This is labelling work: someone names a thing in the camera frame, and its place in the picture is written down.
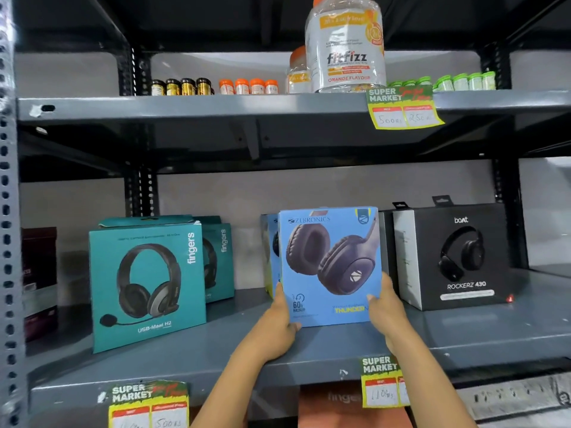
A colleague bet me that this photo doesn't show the teal headset box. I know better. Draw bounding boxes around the teal headset box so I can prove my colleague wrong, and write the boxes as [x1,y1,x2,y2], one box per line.
[89,215,208,354]
[193,215,236,304]

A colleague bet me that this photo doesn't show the small clear orange-lidded jar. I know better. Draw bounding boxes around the small clear orange-lidded jar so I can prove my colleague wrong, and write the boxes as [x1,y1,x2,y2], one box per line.
[287,45,313,94]

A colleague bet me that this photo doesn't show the blue headphone box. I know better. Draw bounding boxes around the blue headphone box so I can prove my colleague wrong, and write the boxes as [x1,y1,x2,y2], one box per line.
[260,213,282,299]
[277,206,384,328]

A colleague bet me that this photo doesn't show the large clear orange-lidded jar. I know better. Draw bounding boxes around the large clear orange-lidded jar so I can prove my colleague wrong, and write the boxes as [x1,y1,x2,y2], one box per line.
[305,0,387,93]

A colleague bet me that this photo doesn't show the dark maroon box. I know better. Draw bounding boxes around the dark maroon box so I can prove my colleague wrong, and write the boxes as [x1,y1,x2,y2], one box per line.
[21,226,59,342]

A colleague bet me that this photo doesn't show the yellow and green price tag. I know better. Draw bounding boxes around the yellow and green price tag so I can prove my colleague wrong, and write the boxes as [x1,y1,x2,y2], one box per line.
[360,355,411,409]
[366,85,446,130]
[108,380,191,428]

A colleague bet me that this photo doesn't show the orange box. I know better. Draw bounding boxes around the orange box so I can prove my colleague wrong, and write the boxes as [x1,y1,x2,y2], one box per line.
[297,385,414,428]

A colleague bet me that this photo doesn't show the person's right forearm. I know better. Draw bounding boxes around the person's right forearm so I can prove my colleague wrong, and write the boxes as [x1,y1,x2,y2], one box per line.
[386,336,479,428]

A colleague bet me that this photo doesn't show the grey metal shelving rack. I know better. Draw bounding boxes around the grey metal shelving rack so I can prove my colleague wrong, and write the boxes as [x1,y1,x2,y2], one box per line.
[0,0,571,428]

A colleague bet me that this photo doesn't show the black headphone box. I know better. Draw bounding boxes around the black headphone box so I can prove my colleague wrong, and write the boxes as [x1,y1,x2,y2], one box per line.
[378,202,401,291]
[392,195,514,312]

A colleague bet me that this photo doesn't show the person's right hand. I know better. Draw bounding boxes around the person's right hand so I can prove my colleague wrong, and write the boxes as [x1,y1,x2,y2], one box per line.
[366,271,418,353]

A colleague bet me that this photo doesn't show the white power strip box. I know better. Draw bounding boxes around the white power strip box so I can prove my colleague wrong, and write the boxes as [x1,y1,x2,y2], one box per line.
[459,373,571,420]

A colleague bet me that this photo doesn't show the person's left hand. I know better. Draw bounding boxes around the person's left hand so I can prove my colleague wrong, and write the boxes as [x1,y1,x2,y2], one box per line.
[243,282,303,364]

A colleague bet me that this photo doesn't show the person's left forearm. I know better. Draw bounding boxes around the person's left forearm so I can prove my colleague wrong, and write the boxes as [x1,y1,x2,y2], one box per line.
[189,344,268,428]

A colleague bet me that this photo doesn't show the row of green-lidded bottles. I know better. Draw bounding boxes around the row of green-lidded bottles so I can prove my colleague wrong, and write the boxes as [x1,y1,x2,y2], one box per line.
[387,71,497,92]

